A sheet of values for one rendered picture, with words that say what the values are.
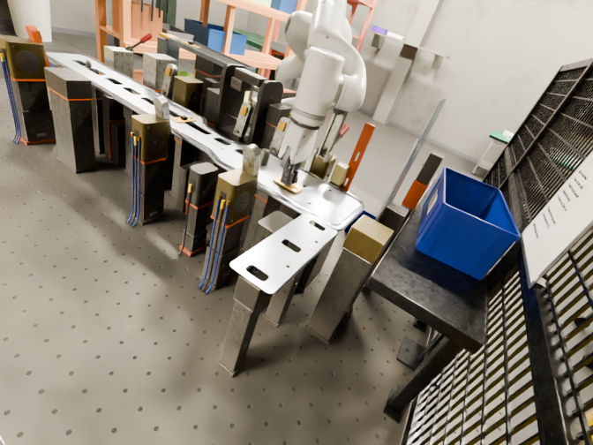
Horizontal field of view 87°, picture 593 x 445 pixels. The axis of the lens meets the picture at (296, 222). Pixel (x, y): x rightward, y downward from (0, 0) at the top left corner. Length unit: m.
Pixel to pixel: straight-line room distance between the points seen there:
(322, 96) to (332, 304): 0.50
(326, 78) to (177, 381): 0.73
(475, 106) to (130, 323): 7.04
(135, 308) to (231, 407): 0.34
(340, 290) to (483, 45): 6.85
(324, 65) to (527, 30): 6.72
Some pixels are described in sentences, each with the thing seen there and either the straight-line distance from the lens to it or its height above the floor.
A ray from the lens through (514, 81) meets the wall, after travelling 7.30.
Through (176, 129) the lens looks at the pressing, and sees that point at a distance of 1.09.
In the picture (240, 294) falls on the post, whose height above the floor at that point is 0.95.
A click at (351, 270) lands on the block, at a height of 0.95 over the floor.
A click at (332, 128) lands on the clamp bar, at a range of 1.01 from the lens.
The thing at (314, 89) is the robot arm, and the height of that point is 1.27.
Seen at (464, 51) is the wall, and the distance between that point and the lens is 7.42.
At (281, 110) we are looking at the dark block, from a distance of 1.13.
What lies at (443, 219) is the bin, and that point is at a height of 1.13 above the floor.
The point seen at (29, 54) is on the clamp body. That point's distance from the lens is 1.52.
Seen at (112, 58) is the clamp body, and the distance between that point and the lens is 1.67.
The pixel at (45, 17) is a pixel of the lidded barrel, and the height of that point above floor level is 0.33.
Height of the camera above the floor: 1.39
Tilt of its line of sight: 32 degrees down
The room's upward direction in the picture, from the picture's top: 19 degrees clockwise
